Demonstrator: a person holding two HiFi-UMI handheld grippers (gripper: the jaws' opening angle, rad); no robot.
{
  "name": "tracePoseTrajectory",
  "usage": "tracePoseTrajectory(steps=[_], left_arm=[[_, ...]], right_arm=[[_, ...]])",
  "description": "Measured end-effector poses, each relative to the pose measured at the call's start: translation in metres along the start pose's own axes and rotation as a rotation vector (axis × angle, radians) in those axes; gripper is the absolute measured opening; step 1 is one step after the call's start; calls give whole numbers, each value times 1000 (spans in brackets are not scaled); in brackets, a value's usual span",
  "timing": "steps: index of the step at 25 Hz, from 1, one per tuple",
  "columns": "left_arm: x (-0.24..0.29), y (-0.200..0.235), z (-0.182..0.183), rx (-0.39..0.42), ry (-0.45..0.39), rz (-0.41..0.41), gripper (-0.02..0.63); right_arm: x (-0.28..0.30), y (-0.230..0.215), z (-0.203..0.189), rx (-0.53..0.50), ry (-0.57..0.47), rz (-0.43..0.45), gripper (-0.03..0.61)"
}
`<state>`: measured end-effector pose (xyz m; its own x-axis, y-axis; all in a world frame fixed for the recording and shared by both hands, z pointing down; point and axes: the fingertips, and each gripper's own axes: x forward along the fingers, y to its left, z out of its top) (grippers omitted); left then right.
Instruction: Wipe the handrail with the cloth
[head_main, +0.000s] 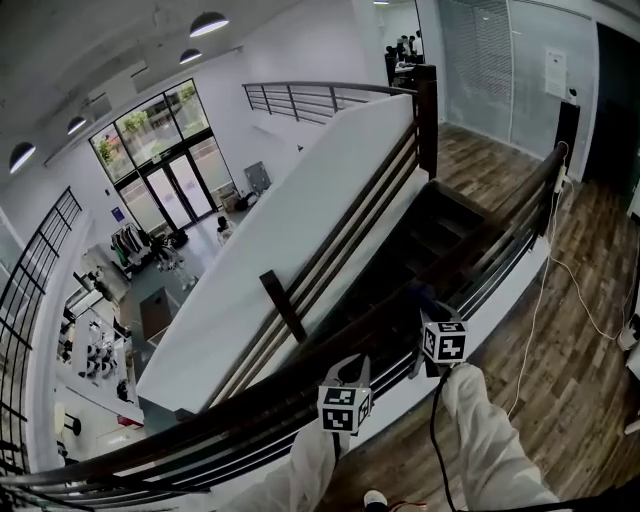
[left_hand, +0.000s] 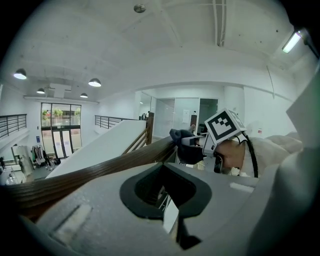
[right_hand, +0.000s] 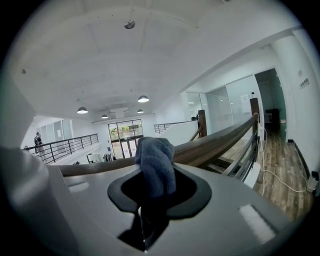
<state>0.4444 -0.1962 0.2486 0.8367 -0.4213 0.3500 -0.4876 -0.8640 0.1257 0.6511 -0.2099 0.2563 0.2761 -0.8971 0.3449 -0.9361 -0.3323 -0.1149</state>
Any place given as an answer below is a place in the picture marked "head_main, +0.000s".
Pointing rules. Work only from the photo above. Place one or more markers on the dark blue cloth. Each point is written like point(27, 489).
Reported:
point(422, 295)

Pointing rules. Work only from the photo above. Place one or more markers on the large window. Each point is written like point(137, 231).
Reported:
point(145, 125)

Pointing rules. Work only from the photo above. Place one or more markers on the white work table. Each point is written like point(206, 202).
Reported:
point(95, 345)

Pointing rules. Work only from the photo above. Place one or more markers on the black metal balcony railing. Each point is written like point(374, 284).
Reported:
point(50, 215)
point(330, 84)

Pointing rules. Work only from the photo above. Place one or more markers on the dark wooden handrail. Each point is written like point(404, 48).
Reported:
point(495, 220)

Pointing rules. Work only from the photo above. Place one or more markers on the grey panel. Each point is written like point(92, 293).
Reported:
point(257, 176)

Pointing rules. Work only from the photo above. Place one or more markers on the glass entrance door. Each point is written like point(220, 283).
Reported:
point(172, 187)

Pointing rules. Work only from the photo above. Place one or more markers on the black dome pendant lamp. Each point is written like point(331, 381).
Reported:
point(76, 124)
point(190, 55)
point(22, 156)
point(208, 24)

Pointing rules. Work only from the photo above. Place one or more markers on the cardboard box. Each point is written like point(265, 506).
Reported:
point(230, 197)

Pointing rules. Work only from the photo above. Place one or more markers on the blue wall sign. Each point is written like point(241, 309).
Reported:
point(117, 214)

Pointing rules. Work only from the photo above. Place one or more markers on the dark low table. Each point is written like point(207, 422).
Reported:
point(156, 315)

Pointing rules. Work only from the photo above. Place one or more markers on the round white table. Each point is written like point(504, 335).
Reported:
point(59, 420)

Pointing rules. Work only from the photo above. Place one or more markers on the small white camera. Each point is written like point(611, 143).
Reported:
point(573, 95)

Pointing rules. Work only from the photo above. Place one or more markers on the person's white shoe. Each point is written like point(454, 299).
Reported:
point(375, 500)

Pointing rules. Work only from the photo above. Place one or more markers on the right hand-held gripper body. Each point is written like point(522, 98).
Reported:
point(450, 345)

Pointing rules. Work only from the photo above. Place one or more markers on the white charger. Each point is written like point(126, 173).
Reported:
point(560, 180)

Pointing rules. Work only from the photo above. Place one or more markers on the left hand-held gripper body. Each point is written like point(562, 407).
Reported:
point(340, 407)

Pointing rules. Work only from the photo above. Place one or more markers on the white locker cabinet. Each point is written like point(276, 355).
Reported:
point(107, 272)

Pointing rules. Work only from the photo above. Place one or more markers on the black round stool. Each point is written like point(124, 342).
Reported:
point(72, 425)

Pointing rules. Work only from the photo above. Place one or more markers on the small white device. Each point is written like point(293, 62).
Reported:
point(631, 335)

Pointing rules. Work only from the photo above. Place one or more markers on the dark staircase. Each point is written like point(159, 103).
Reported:
point(435, 235)

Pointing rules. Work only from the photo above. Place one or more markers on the person's right forearm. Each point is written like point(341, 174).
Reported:
point(480, 430)

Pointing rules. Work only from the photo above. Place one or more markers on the white paper notice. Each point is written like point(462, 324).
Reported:
point(555, 70)

